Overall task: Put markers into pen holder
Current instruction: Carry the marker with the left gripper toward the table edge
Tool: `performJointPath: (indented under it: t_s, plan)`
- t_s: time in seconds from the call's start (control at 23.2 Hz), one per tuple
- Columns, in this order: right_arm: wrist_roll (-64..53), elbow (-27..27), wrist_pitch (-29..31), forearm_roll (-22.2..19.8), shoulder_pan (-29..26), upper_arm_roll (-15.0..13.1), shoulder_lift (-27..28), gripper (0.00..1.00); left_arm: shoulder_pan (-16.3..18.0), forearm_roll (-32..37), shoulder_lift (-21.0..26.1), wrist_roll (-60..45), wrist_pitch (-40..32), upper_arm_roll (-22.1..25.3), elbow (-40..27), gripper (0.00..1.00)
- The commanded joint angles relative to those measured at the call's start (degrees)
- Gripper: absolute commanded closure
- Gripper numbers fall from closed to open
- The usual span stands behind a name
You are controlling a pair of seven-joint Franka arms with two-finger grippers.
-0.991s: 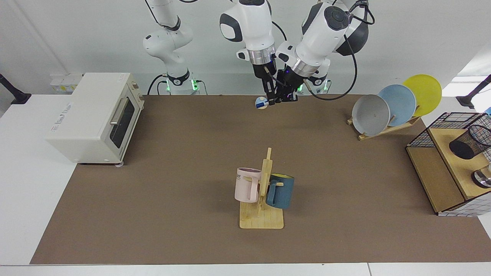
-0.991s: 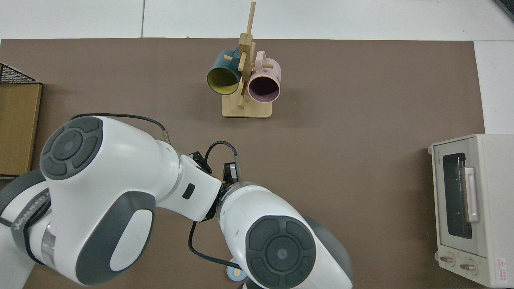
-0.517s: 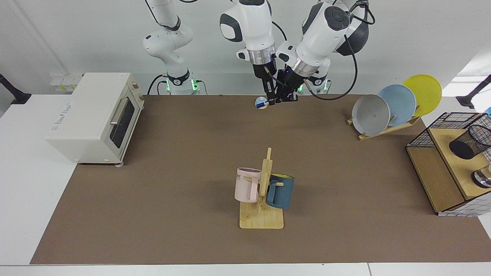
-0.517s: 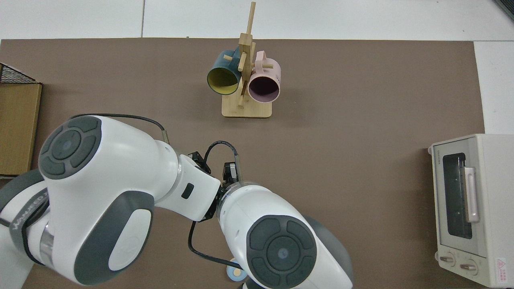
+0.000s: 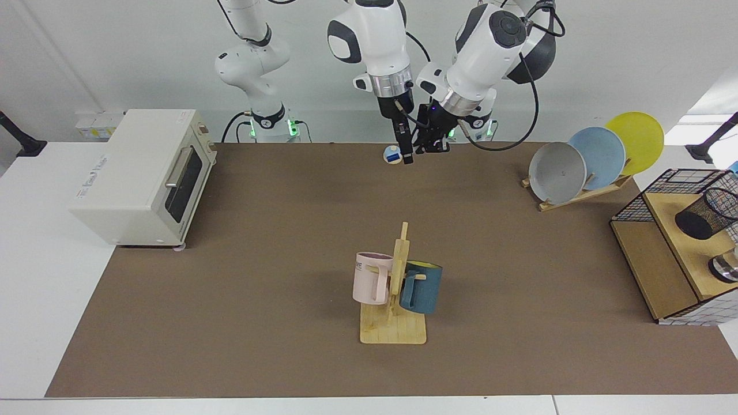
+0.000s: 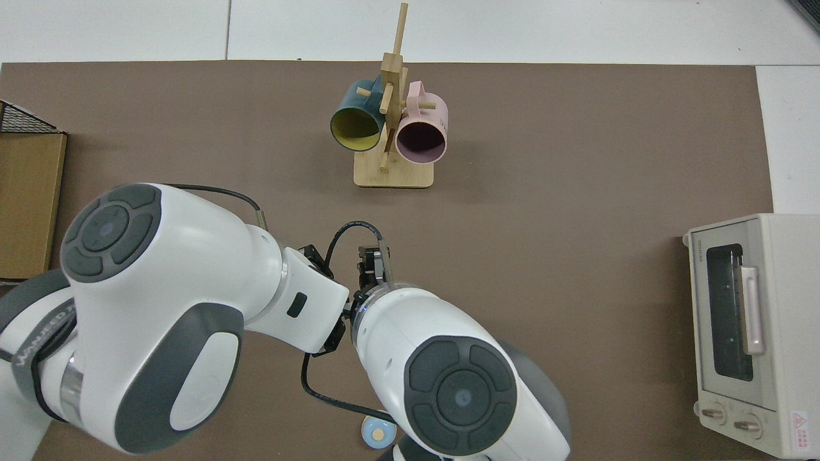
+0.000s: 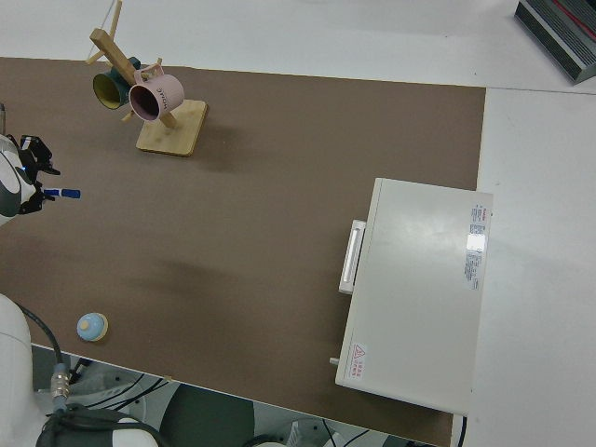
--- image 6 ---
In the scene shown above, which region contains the pink cup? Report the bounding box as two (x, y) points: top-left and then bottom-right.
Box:
(394, 81), (448, 165)

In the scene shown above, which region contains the small blue round thing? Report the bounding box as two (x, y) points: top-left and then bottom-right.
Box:
(361, 415), (396, 449)

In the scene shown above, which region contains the pale toaster oven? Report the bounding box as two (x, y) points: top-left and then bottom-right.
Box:
(682, 213), (820, 459)

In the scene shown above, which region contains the wire basket with wooden floor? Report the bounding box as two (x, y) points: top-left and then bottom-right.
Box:
(0, 99), (68, 282)

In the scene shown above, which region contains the dark corner object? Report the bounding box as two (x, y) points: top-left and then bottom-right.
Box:
(787, 0), (820, 34)

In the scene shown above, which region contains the dark blue cup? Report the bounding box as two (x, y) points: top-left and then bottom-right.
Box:
(330, 77), (387, 152)

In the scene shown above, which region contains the brown table cloth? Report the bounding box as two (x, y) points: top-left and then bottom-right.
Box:
(0, 61), (775, 461)

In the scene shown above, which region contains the wooden cup stand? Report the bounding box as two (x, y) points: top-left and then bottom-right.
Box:
(354, 2), (435, 189)

